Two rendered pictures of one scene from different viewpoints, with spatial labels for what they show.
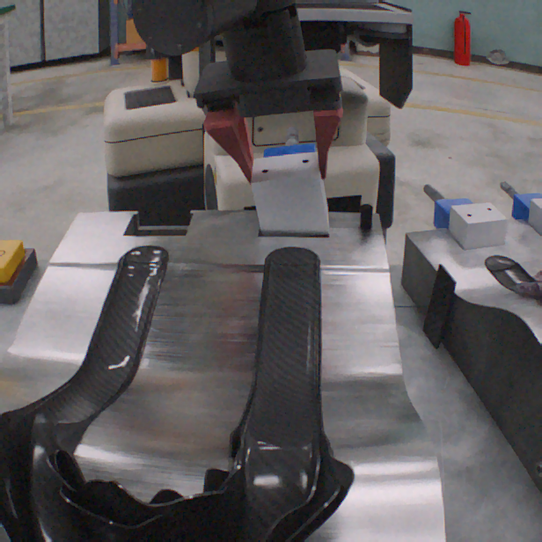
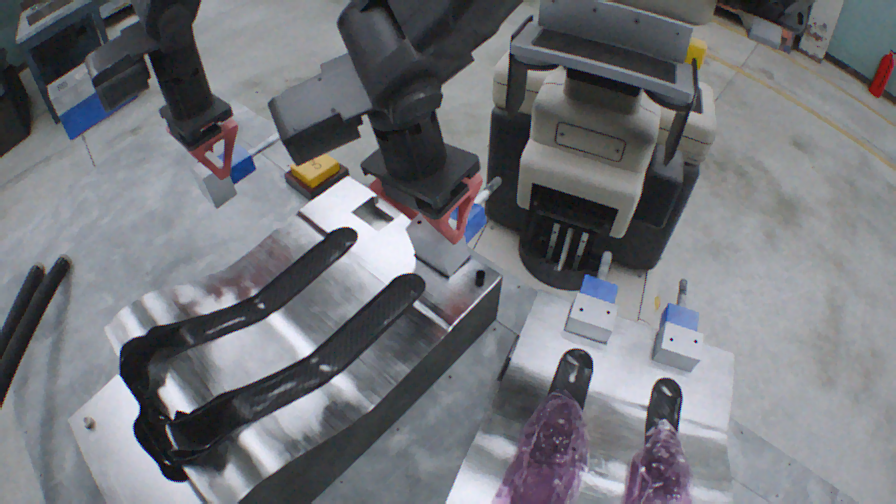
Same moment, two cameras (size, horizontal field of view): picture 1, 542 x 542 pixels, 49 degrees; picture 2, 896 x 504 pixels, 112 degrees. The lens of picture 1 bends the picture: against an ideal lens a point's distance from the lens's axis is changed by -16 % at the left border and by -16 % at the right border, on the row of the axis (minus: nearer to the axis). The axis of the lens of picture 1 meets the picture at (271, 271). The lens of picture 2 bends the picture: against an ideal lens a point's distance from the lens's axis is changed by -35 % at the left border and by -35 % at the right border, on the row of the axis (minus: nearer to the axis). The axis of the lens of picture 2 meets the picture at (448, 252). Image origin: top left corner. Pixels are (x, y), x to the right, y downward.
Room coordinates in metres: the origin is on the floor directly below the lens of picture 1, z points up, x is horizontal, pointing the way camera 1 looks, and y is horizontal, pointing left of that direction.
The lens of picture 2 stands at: (0.22, -0.23, 1.29)
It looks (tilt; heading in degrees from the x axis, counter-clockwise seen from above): 50 degrees down; 38
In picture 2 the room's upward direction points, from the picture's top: straight up
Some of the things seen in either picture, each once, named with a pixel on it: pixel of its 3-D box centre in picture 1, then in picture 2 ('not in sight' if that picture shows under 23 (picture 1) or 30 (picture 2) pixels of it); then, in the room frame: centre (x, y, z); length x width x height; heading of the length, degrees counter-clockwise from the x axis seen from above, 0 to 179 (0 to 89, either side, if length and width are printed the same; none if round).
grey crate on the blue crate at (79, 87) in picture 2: not in sight; (86, 79); (0.61, 3.26, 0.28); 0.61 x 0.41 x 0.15; 175
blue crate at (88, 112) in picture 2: not in sight; (94, 99); (0.61, 3.27, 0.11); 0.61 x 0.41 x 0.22; 175
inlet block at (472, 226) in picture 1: (455, 215); (597, 292); (0.57, -0.18, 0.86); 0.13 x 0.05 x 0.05; 14
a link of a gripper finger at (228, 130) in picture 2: not in sight; (209, 145); (0.38, 0.27, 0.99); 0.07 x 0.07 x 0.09; 87
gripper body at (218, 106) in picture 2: not in sight; (187, 94); (0.38, 0.28, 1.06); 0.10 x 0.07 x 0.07; 87
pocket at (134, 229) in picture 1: (160, 242); (378, 222); (0.49, 0.09, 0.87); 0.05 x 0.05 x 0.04; 87
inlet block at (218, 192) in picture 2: not in sight; (240, 160); (0.41, 0.28, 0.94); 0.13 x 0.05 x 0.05; 177
